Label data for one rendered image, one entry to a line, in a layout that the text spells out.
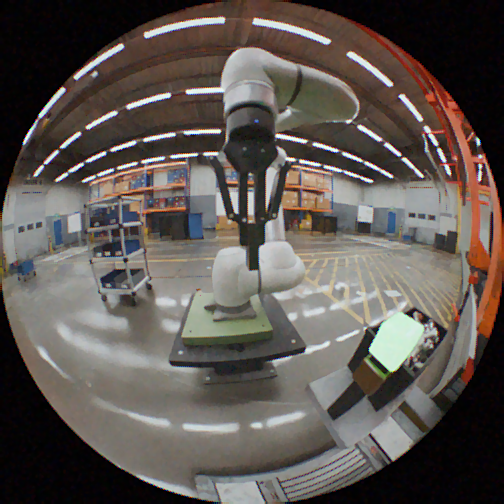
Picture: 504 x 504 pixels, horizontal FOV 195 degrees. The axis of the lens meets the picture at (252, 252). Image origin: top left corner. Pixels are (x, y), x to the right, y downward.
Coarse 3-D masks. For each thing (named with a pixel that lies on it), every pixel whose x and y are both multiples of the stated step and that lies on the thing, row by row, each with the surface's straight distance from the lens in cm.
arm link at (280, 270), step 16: (272, 176) 73; (272, 224) 62; (272, 240) 61; (272, 256) 57; (288, 256) 59; (272, 272) 56; (288, 272) 58; (304, 272) 64; (272, 288) 58; (288, 288) 62
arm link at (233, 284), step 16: (224, 256) 54; (240, 256) 54; (224, 272) 53; (240, 272) 53; (256, 272) 55; (224, 288) 55; (240, 288) 55; (256, 288) 57; (224, 304) 60; (240, 304) 60
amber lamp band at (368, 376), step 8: (368, 360) 19; (360, 368) 20; (368, 368) 19; (376, 368) 19; (352, 376) 22; (360, 376) 21; (368, 376) 20; (376, 376) 19; (384, 376) 19; (360, 384) 21; (368, 384) 20; (376, 384) 20; (368, 392) 21
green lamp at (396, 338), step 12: (384, 324) 16; (396, 324) 17; (408, 324) 18; (384, 336) 17; (396, 336) 16; (408, 336) 16; (372, 348) 18; (384, 348) 17; (396, 348) 16; (408, 348) 16; (384, 360) 18; (396, 360) 17
